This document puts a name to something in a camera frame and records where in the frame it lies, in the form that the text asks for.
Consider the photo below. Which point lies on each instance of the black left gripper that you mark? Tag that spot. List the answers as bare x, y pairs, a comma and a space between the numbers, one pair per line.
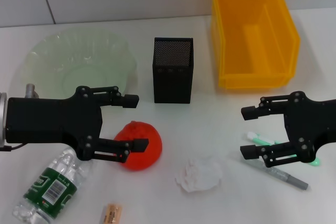
52, 121

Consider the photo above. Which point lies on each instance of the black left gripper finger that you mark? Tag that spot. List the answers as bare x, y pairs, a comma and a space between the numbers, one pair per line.
139, 145

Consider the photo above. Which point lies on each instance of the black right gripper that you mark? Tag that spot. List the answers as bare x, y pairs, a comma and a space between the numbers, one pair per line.
309, 121

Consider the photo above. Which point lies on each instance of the white paper ball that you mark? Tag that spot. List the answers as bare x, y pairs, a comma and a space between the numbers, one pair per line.
199, 174

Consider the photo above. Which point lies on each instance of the clear green-label water bottle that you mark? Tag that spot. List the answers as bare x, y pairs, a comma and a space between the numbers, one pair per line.
52, 184

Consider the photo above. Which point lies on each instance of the mint green utility knife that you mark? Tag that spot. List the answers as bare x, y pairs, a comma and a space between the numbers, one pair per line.
258, 138

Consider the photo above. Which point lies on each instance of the black mesh pen holder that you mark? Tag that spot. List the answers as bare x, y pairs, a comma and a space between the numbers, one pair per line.
172, 87

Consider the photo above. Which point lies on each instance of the grey marker pen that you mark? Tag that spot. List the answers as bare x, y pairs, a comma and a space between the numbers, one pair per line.
288, 178

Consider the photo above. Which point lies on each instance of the clear wavy glass fruit plate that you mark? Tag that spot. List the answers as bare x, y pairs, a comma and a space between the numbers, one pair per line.
78, 51

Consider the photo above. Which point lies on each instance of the small tan wrapped candy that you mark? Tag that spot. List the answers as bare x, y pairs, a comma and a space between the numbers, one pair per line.
113, 213

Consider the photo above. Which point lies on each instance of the yellow plastic bin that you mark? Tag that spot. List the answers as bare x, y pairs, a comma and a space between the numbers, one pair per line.
236, 24

